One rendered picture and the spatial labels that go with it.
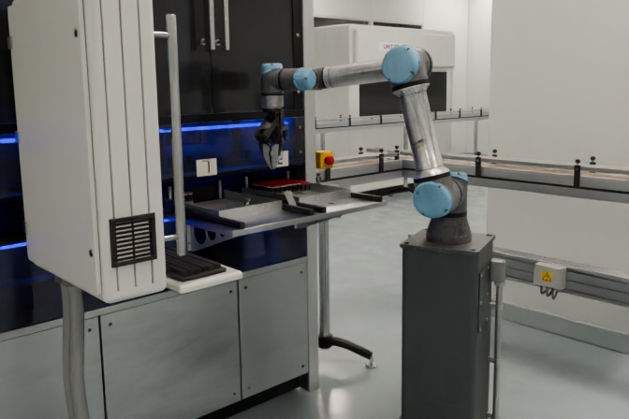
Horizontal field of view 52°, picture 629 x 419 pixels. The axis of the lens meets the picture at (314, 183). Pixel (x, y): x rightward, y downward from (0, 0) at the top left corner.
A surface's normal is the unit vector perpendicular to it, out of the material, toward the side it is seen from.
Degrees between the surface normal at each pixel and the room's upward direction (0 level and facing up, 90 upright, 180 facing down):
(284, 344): 90
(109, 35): 90
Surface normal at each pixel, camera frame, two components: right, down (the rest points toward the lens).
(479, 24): -0.73, 0.11
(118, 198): 0.67, 0.10
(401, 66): -0.50, 0.01
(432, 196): -0.44, 0.26
